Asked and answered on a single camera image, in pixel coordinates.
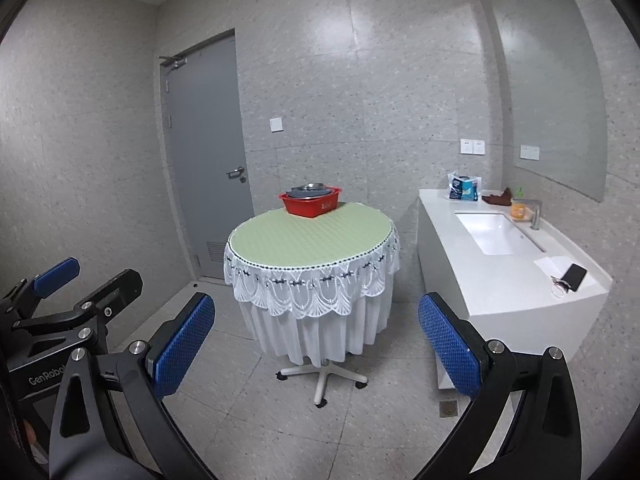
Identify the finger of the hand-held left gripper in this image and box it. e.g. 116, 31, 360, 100
71, 268, 144, 342
9, 257, 82, 311

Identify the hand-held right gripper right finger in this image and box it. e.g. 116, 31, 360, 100
415, 292, 583, 480

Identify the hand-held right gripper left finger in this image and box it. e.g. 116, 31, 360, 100
47, 291, 217, 480

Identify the red plastic basin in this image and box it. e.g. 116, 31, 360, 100
278, 186, 343, 219

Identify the white vanity counter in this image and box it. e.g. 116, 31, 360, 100
417, 188, 613, 391

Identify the white sink basin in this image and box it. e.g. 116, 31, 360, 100
455, 212, 547, 257

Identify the white table skirt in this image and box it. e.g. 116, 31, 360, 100
236, 295, 393, 366

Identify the white paper sheet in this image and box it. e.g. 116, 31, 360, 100
533, 255, 576, 281

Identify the white swivel table base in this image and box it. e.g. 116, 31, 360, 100
276, 360, 368, 408

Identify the black smartphone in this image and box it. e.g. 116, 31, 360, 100
562, 263, 588, 292

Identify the brown cloth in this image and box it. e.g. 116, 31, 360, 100
481, 187, 515, 207

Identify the metal faucet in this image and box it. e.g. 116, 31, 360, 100
520, 199, 543, 231

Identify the blue tissue pack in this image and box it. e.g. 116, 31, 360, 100
446, 171, 482, 203

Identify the grey door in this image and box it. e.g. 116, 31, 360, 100
160, 29, 256, 281

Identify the green lace-trimmed tablecloth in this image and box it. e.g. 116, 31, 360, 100
222, 201, 401, 322

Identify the wall mirror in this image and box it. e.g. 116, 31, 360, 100
492, 0, 608, 203

